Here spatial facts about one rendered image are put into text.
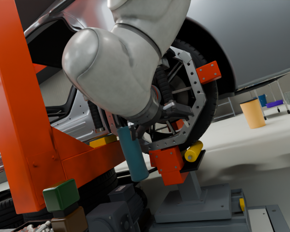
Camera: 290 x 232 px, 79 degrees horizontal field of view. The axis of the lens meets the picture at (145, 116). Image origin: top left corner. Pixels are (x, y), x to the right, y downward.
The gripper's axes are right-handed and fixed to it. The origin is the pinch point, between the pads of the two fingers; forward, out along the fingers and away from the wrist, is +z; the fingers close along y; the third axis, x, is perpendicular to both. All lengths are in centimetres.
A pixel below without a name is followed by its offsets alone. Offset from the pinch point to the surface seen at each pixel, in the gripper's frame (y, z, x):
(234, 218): 7, 50, -35
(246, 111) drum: 110, 336, 99
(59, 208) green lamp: -14.7, -31.6, -16.9
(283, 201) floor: 37, 92, -39
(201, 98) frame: 16.0, 19.3, 15.0
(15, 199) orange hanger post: -72, 0, -2
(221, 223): 0, 51, -36
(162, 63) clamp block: 7.8, -5.3, 21.9
